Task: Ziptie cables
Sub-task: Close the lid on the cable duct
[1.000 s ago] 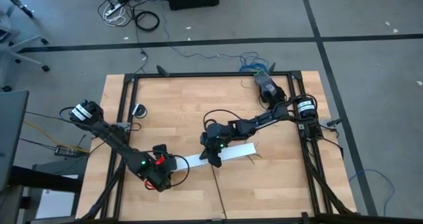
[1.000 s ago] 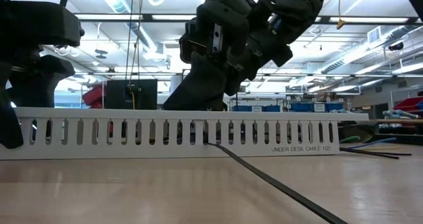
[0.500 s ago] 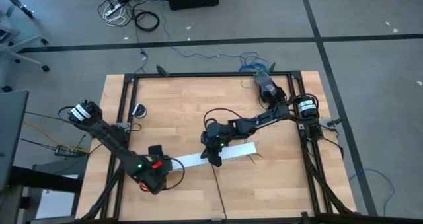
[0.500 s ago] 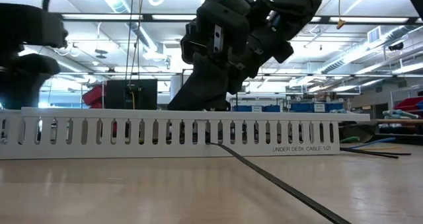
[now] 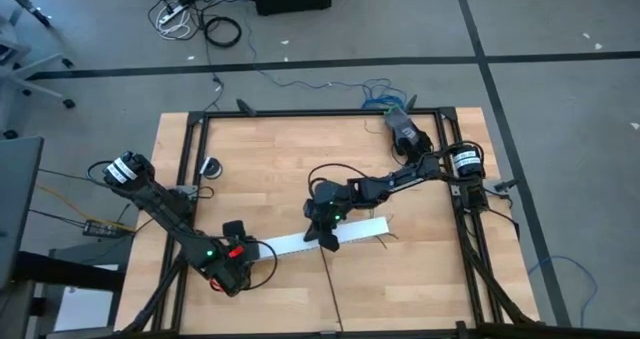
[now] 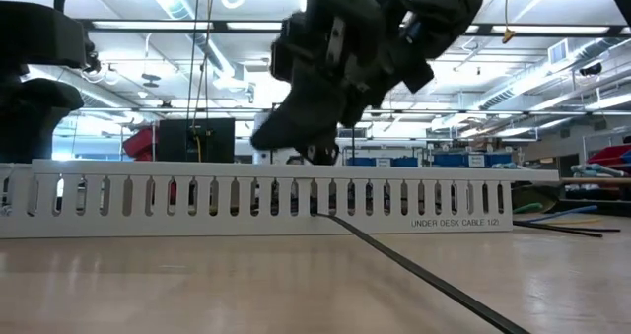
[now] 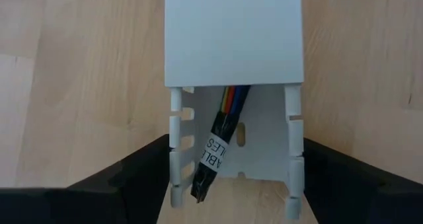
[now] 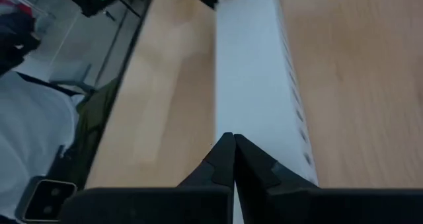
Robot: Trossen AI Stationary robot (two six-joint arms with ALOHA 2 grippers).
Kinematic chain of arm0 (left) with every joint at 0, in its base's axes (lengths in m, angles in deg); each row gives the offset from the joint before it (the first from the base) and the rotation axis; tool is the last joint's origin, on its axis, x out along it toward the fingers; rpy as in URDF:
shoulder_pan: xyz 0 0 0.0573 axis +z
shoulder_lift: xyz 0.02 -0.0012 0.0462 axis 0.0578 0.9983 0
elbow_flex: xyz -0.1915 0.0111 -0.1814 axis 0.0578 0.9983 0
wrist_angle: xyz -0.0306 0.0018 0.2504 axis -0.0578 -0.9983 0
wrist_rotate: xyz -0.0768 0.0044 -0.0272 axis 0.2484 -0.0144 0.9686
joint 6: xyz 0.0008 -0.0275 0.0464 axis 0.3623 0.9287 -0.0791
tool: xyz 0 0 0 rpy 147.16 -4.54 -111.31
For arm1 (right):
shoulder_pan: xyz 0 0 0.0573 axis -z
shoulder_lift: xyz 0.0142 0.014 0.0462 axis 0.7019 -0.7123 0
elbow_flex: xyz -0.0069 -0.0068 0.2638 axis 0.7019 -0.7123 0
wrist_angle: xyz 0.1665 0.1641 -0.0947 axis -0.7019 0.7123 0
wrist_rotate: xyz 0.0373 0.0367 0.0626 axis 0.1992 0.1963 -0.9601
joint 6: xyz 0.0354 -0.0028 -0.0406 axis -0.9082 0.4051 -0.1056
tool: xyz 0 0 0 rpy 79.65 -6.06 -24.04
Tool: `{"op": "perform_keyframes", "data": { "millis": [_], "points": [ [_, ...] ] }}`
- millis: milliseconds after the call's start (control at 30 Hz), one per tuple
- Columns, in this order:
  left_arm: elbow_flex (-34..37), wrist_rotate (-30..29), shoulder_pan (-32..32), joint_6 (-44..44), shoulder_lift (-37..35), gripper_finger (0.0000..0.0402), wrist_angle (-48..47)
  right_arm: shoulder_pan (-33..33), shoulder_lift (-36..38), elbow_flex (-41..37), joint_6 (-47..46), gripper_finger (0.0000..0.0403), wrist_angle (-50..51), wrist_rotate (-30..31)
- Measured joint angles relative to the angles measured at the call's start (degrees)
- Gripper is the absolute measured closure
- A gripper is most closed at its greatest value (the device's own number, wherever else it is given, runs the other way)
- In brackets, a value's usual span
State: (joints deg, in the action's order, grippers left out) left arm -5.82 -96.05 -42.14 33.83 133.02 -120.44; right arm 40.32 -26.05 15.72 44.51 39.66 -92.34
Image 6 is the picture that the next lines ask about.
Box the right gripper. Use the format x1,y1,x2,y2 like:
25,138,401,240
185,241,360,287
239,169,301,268
248,7,436,167

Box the green cable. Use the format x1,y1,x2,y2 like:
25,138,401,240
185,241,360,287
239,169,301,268
511,201,546,216

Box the brown wooden bench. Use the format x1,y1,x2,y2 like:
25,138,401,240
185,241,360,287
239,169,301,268
557,176,631,187

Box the black station frame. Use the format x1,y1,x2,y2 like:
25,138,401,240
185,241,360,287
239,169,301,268
268,99,357,167

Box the blue bin shelf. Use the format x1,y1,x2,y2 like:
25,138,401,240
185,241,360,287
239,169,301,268
344,150,515,169

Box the yellow hanging tag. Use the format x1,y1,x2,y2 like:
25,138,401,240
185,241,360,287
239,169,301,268
501,0,517,45

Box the overhead light bar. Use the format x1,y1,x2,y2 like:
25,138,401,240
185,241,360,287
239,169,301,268
78,18,631,36

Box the bundle of coloured cables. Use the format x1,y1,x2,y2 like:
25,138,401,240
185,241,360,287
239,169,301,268
511,219,622,239

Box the white slotted cable raceway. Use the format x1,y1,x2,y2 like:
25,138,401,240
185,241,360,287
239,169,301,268
0,160,514,240

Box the silver ventilation duct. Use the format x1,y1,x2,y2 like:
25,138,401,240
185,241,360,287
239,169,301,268
470,36,631,111
141,0,237,78

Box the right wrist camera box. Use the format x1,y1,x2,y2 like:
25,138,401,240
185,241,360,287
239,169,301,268
304,0,389,35

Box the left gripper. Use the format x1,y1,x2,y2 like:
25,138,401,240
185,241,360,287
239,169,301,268
0,76,86,165

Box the black hanging cable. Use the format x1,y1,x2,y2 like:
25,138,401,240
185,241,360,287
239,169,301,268
184,0,202,123

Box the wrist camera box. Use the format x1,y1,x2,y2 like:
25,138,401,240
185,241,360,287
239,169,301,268
304,0,389,35
0,0,96,75

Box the white vent grille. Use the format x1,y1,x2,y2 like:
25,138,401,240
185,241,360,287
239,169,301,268
547,38,571,67

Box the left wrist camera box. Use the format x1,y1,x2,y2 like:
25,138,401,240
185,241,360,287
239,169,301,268
0,0,96,75

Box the black ceiling camera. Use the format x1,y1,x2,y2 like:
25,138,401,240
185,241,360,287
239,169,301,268
578,61,603,78
81,50,104,75

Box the coloured wires bundle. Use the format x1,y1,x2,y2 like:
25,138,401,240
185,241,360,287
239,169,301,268
528,204,601,225

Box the black monitor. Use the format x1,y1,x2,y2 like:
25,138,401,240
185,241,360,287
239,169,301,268
157,117,237,164

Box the ceiling pendant fixture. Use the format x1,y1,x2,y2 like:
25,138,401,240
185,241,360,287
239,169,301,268
140,32,163,90

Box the dark safety glasses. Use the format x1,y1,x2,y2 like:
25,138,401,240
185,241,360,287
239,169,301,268
510,182,562,213

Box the white pillar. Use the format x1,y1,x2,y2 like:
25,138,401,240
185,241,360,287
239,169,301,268
252,110,297,166

